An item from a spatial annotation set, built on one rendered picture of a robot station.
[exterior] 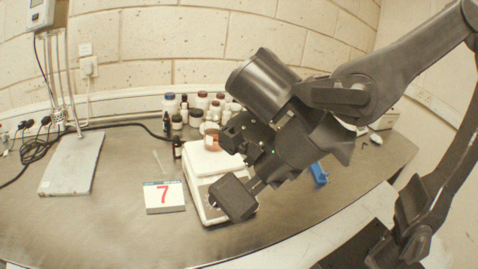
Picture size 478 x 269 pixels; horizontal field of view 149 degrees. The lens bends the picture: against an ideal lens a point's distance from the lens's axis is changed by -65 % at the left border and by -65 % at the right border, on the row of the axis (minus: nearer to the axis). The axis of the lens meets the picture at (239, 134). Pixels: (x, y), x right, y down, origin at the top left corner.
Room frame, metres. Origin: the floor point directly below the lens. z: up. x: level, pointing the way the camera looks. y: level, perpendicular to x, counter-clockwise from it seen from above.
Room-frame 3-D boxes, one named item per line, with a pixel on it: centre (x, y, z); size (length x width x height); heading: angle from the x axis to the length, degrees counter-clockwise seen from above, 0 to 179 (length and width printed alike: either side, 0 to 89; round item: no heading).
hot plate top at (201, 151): (0.35, 0.05, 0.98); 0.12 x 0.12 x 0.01; 30
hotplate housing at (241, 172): (0.33, 0.04, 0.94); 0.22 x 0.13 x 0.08; 30
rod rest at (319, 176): (0.44, -0.26, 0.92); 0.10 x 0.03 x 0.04; 5
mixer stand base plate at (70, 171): (0.28, 0.50, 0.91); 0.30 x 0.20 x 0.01; 28
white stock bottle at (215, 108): (0.67, 0.11, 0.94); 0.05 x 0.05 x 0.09
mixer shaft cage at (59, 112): (0.29, 0.51, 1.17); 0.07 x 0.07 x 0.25
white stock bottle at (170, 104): (0.62, 0.27, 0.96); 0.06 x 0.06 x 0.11
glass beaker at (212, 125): (0.38, 0.06, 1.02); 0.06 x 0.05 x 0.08; 12
